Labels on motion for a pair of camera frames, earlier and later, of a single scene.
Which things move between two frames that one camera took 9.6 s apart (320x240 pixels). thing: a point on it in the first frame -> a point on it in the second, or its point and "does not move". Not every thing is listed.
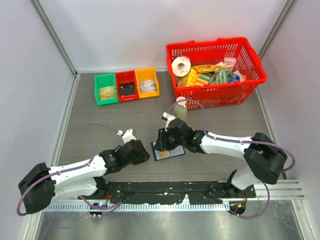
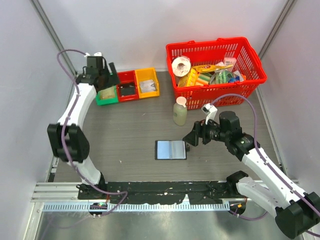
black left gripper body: (141, 157) -> (106, 75)
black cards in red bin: (127, 89) does not move
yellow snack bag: (203, 68) does not move
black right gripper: (162, 143) -> (199, 130)
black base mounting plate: (150, 192) does not move
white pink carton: (230, 61) does not move
